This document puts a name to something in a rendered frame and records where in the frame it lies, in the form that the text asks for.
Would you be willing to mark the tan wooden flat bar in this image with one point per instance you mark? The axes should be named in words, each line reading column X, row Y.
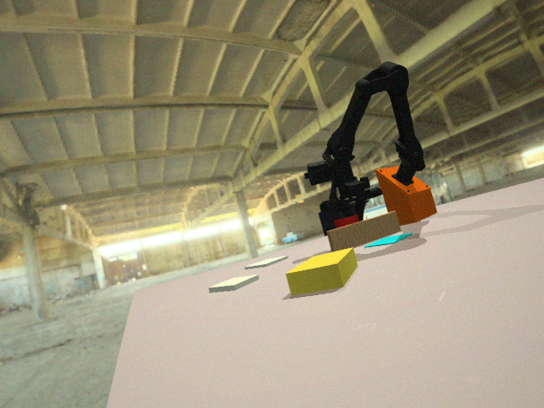
column 364, row 231

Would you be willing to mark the red cup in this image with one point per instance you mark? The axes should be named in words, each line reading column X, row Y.
column 347, row 221

